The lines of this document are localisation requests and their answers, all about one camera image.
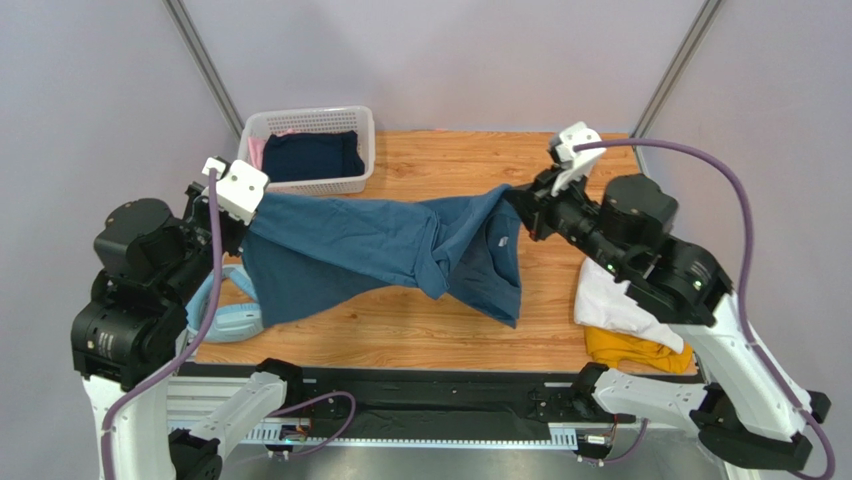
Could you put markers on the right aluminium corner post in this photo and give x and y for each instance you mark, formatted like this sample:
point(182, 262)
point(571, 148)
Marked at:
point(689, 45)

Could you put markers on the yellow folded t shirt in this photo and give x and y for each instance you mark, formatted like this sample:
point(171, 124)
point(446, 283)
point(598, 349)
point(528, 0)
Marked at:
point(611, 348)

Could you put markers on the teal blue t shirt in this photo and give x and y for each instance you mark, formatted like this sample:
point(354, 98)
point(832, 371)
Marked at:
point(305, 255)

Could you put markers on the white plastic laundry basket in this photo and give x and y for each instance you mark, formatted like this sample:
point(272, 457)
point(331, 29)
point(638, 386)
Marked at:
point(317, 120)

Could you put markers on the pink t shirt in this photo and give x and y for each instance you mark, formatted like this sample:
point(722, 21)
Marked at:
point(256, 146)

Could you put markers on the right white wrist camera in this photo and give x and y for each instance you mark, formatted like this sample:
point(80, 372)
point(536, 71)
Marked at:
point(572, 162)

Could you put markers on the white folded t shirt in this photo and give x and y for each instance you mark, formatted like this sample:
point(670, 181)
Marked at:
point(602, 303)

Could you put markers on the aluminium corner post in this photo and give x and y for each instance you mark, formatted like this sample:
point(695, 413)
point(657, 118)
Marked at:
point(689, 45)
point(182, 20)

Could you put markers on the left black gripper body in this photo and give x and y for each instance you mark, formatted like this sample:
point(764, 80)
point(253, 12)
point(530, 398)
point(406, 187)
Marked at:
point(198, 224)

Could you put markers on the left aluminium corner post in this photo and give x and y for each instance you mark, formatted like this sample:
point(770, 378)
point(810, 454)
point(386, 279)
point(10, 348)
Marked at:
point(182, 20)

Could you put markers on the navy folded t shirt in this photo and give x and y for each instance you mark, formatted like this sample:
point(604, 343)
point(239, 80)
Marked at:
point(312, 156)

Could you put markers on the light blue plastic object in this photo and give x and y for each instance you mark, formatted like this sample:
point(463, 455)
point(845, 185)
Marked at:
point(231, 323)

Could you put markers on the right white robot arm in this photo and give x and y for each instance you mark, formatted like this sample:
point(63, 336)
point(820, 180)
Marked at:
point(751, 414)

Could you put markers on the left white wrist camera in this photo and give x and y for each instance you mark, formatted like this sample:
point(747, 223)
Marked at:
point(240, 187)

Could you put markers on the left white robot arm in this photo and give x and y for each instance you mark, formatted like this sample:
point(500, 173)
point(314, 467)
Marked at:
point(128, 341)

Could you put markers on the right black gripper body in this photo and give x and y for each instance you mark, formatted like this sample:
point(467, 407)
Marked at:
point(534, 212)

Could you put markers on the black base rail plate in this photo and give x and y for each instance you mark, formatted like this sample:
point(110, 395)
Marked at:
point(400, 404)

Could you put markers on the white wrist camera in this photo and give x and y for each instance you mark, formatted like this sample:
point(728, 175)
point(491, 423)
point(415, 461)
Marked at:
point(240, 187)
point(572, 162)

